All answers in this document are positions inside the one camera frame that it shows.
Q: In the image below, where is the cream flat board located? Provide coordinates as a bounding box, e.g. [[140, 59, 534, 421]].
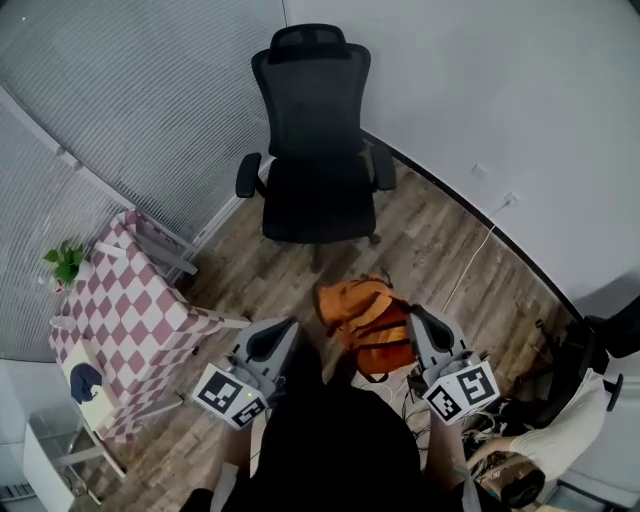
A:
[[64, 342, 124, 432]]

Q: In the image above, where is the person's black clothing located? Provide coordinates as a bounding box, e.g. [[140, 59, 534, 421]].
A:
[[192, 344, 506, 512]]

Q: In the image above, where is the black mesh office chair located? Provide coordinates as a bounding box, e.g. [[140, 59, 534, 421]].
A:
[[235, 23, 398, 247]]

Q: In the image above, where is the orange backpack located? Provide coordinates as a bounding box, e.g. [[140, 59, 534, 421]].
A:
[[313, 273, 419, 384]]

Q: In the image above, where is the white cabinet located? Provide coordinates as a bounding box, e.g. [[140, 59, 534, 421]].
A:
[[22, 404, 126, 511]]

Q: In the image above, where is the person's left forearm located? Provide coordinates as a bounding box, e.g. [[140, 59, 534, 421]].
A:
[[219, 423, 267, 482]]

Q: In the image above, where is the grey window blind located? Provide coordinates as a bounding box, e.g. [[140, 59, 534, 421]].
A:
[[0, 0, 287, 242], [0, 94, 132, 362]]

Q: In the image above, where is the dark blue cloth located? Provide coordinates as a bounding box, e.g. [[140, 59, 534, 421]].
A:
[[69, 364, 102, 406]]

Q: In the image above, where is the white power cable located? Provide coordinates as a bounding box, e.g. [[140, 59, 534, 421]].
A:
[[441, 204, 506, 312]]

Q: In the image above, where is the person's right forearm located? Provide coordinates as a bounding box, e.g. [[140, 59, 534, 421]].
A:
[[424, 419, 472, 487]]

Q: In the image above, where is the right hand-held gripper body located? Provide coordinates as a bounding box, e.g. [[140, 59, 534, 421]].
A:
[[418, 349, 501, 426]]

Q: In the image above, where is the green potted plant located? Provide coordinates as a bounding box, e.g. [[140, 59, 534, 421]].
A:
[[42, 239, 87, 292]]

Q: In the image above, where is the pink white checkered table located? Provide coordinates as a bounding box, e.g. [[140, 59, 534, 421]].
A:
[[47, 208, 252, 444]]

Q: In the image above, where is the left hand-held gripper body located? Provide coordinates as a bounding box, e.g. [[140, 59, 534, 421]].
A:
[[192, 352, 279, 430]]

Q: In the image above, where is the grey shoulder strap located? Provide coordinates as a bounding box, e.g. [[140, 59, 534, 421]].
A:
[[453, 464, 482, 512], [213, 461, 237, 512]]

